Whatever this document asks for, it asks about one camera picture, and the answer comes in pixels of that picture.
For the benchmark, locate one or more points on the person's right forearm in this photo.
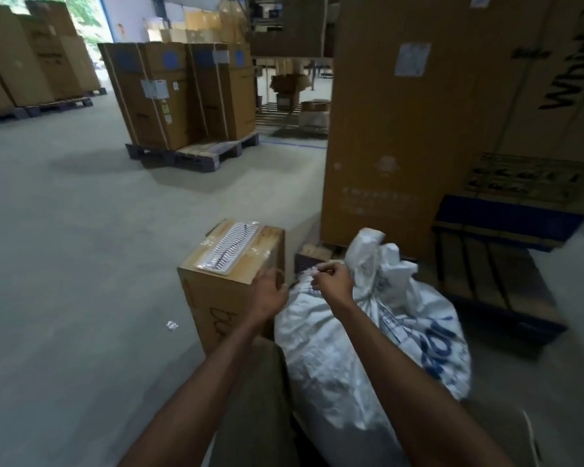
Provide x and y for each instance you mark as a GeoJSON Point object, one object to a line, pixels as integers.
{"type": "Point", "coordinates": [409, 393]}

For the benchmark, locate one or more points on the wooden pallet block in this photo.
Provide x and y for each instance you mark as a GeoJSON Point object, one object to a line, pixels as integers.
{"type": "Point", "coordinates": [314, 257]}

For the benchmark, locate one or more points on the wrapped brown box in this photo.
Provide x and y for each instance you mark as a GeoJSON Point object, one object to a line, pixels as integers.
{"type": "Point", "coordinates": [315, 114]}

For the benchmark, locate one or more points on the open cardboard box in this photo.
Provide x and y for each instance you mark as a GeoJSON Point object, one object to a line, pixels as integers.
{"type": "Point", "coordinates": [288, 89]}

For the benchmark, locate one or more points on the person's right fingers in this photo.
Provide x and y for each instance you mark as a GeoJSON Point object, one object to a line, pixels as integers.
{"type": "Point", "coordinates": [323, 278]}

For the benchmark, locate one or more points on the row of large cardboard boxes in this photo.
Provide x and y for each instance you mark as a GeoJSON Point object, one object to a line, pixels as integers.
{"type": "Point", "coordinates": [29, 58]}

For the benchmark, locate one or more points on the person's left fingers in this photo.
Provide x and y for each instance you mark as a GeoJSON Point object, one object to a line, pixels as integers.
{"type": "Point", "coordinates": [274, 274]}

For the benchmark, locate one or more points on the huge brown cardboard box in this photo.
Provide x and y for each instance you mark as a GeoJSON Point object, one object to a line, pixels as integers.
{"type": "Point", "coordinates": [394, 140]}

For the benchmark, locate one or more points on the huge printed cardboard box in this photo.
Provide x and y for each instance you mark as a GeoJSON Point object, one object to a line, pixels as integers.
{"type": "Point", "coordinates": [559, 68]}

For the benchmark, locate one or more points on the clear plastic packet of parts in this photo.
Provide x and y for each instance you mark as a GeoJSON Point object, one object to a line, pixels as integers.
{"type": "Point", "coordinates": [229, 247]}

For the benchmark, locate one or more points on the person's left forearm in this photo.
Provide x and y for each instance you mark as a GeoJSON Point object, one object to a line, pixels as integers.
{"type": "Point", "coordinates": [199, 398]}

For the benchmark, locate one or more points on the person's olive trousers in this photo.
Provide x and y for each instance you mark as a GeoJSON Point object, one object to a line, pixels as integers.
{"type": "Point", "coordinates": [258, 413]}

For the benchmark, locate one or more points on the white woven sack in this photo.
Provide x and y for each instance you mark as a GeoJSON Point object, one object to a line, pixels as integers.
{"type": "Point", "coordinates": [331, 364]}

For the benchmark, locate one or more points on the small brown cardboard box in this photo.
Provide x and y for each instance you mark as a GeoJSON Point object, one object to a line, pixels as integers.
{"type": "Point", "coordinates": [214, 296]}

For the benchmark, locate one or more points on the stack of background cardboard boxes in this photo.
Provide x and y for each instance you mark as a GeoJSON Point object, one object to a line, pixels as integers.
{"type": "Point", "coordinates": [199, 21]}

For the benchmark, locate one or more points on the small plastic scrap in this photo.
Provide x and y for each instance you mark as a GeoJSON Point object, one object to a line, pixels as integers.
{"type": "Point", "coordinates": [171, 325]}

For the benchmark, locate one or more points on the dark wooden pallet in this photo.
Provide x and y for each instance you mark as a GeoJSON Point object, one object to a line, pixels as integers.
{"type": "Point", "coordinates": [199, 153]}

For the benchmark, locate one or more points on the person's left hand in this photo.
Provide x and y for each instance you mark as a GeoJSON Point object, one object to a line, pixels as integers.
{"type": "Point", "coordinates": [266, 299]}

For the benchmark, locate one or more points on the person's right hand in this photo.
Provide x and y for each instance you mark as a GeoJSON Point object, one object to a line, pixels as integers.
{"type": "Point", "coordinates": [336, 286]}

